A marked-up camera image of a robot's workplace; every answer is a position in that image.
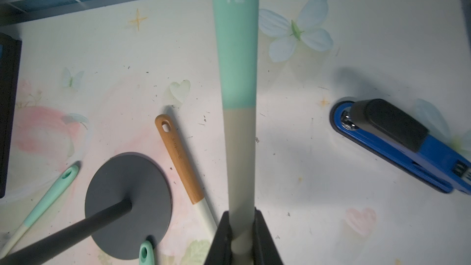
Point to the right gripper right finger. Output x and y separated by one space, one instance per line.
264 249

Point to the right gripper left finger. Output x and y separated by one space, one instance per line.
220 252

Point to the dark grey utensil rack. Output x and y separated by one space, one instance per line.
128 202

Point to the blue black stapler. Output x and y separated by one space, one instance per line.
390 133

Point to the black perforated file basket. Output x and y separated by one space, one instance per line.
10 63

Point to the wooden handled white spoon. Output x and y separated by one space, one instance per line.
171 138

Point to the diagonal mint handled skimmer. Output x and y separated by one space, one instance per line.
54 192

